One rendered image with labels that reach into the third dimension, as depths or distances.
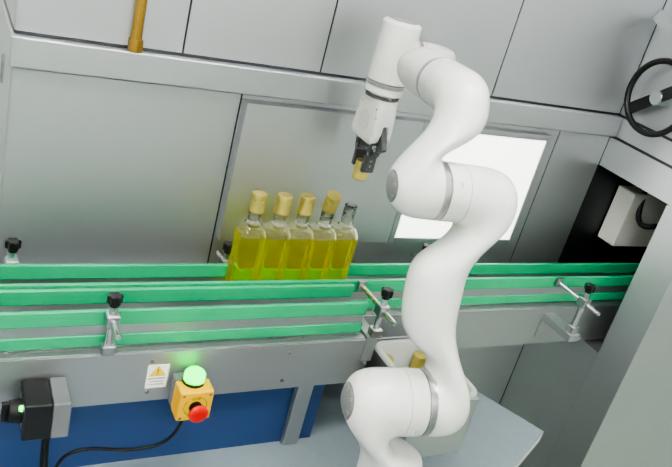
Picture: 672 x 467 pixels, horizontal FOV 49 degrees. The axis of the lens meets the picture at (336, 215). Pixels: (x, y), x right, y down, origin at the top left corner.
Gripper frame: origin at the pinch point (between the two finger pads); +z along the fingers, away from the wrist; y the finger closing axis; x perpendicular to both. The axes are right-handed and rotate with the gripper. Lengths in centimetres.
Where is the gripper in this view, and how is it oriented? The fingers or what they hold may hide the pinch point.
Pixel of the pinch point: (363, 160)
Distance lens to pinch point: 167.3
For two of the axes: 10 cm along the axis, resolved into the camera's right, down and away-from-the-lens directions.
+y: 4.1, 4.6, -7.9
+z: -2.4, 8.9, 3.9
